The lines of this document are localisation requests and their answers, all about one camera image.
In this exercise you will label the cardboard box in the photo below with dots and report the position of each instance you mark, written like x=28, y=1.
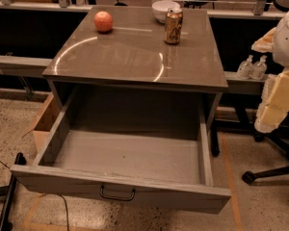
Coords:
x=43, y=121

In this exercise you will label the right clear pump bottle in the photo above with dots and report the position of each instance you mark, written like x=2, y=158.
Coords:
x=259, y=69

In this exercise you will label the black drawer handle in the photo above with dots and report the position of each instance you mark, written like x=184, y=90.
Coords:
x=117, y=196

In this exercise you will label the black office chair base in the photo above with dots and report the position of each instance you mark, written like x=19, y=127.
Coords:
x=276, y=165

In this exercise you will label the white bowl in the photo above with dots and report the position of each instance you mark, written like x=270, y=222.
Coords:
x=160, y=9

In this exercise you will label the black stand leg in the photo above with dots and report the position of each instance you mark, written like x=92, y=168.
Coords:
x=5, y=224

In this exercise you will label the clear pump bottle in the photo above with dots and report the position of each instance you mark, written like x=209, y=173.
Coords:
x=244, y=69
x=259, y=69

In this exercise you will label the grey drawer cabinet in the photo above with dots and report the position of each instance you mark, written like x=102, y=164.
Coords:
x=134, y=56

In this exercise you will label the left clear pump bottle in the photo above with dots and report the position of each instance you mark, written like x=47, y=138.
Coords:
x=244, y=69

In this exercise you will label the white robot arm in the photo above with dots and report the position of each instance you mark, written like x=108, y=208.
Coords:
x=281, y=42

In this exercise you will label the open grey top drawer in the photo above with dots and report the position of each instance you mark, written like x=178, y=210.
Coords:
x=125, y=158

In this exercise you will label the red apple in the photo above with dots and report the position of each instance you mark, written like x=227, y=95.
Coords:
x=103, y=22

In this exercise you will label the orange soda can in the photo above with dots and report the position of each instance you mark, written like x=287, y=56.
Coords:
x=173, y=25

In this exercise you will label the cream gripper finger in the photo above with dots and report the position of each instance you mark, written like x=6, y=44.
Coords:
x=265, y=44
x=274, y=107

